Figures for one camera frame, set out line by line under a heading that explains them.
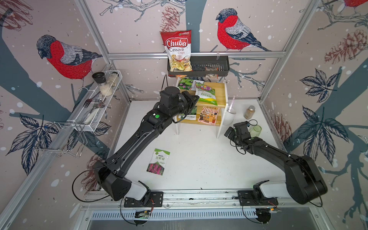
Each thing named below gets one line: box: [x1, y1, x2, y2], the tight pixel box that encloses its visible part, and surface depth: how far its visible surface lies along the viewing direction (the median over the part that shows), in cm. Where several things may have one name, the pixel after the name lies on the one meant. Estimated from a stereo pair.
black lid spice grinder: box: [92, 71, 114, 97], surface depth 77 cm
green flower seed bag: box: [195, 82, 218, 106], surface depth 73 cm
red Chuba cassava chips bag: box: [160, 29, 193, 72], surface depth 85 cm
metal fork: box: [82, 91, 102, 109], surface depth 72 cm
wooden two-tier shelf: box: [174, 77, 229, 139], surface depth 84 cm
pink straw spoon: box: [228, 95, 236, 113], surface depth 103 cm
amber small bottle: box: [243, 104, 256, 120], surface depth 105 cm
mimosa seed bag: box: [178, 78, 194, 91], surface depth 85 cm
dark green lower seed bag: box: [178, 105, 197, 121], surface depth 92 cm
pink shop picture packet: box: [197, 106, 221, 126], surface depth 92 cm
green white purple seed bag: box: [146, 148, 171, 176], surface depth 88 cm
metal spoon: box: [84, 97, 107, 116], surface depth 73 cm
